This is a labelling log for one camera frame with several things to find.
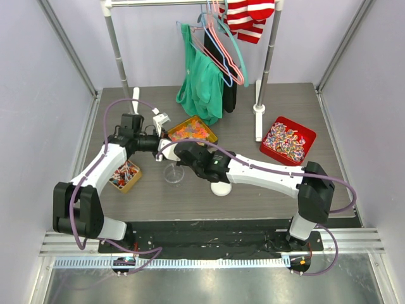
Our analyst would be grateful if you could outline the gold tin star candies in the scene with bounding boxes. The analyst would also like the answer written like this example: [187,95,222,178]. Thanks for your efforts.
[168,115,218,144]

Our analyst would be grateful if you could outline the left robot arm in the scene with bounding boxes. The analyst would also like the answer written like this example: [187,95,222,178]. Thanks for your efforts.
[53,113,170,253]

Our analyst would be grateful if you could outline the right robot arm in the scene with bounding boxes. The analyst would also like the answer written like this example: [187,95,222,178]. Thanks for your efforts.
[173,141,335,250]

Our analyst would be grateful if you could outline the clear plastic jar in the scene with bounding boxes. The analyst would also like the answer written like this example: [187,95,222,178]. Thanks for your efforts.
[163,163,185,187]

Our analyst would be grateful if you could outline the white jar lid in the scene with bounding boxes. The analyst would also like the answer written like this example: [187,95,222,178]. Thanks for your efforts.
[210,182,232,197]

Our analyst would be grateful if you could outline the gold tin lollipops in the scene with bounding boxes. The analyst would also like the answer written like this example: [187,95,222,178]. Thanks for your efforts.
[109,160,142,193]

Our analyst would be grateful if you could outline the white rack foot left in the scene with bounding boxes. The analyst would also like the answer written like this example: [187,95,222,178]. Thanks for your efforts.
[127,87,140,115]

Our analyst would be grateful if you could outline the white rack foot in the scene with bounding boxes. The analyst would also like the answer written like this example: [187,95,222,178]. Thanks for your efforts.
[253,80,265,142]
[127,87,140,115]

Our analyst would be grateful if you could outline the green t-shirt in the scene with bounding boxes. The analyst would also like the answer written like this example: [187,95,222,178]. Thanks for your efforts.
[176,24,224,125]

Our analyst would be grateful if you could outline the white rack foot right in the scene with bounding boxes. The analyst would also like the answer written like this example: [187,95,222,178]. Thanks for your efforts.
[253,80,265,142]

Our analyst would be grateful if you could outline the red box swirl lollipops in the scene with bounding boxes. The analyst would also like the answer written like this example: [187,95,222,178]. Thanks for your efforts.
[259,116,317,166]

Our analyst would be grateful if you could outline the black hanging garment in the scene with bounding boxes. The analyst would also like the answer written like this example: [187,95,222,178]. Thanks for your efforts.
[204,32,237,113]

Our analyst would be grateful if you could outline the pink clothes hanger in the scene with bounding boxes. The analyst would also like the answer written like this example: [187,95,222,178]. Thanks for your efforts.
[190,1,248,87]

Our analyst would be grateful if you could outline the teal clothes hanger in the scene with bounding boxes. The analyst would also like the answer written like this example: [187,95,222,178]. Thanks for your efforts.
[199,1,249,87]

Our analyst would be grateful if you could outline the blue clothes hanger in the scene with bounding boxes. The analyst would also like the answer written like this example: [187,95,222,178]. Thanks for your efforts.
[177,1,238,87]

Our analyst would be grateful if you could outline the silver rack pole left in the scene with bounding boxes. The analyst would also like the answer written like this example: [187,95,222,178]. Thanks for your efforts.
[101,1,130,98]

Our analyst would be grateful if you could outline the silver rack pole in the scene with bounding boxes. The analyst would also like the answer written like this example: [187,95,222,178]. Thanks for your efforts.
[256,0,284,109]
[101,1,130,98]

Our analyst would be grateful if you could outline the rack top bar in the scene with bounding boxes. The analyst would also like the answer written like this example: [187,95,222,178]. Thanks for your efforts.
[101,0,207,9]

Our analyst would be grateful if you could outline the red white striped shirt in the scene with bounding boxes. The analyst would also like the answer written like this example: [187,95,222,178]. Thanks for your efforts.
[218,0,275,44]

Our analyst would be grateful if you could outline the silver rack pole right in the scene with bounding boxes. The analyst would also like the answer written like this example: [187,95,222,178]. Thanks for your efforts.
[256,0,284,109]

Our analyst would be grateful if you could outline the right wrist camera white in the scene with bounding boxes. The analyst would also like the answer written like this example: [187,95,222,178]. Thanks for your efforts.
[155,142,180,162]

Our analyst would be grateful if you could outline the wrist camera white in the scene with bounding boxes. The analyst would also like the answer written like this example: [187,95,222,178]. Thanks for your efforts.
[153,113,170,135]
[155,142,180,162]

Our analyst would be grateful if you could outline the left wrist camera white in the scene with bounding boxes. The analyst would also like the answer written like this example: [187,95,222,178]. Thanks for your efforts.
[153,113,170,135]

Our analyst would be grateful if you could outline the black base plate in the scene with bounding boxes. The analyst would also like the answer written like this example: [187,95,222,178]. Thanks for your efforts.
[117,219,324,258]

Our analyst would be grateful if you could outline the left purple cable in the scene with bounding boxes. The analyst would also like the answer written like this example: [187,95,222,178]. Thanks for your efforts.
[69,98,164,276]

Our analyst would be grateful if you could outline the purple cable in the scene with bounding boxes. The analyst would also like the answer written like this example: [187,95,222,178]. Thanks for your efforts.
[156,139,357,276]
[69,98,164,276]

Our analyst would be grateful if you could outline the white slotted cable duct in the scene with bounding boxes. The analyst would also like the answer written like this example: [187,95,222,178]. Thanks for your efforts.
[54,256,290,269]

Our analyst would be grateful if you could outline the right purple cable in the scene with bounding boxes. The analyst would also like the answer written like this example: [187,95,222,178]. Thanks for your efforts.
[156,139,357,276]

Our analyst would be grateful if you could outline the aluminium frame post left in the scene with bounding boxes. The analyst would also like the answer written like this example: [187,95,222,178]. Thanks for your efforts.
[37,0,97,98]

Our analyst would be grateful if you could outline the aluminium frame post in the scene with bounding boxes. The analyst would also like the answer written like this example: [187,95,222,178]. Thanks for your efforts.
[37,0,97,98]
[316,0,375,94]

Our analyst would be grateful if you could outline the aluminium frame post right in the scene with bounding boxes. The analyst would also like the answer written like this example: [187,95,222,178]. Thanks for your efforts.
[316,0,375,94]

